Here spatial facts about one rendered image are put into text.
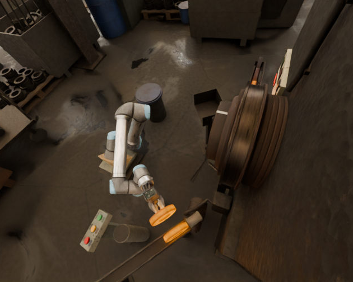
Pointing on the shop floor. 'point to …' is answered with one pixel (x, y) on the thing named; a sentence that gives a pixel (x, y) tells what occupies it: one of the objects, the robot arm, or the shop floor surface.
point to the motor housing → (198, 211)
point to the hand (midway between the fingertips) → (162, 214)
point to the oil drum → (107, 17)
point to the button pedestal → (107, 228)
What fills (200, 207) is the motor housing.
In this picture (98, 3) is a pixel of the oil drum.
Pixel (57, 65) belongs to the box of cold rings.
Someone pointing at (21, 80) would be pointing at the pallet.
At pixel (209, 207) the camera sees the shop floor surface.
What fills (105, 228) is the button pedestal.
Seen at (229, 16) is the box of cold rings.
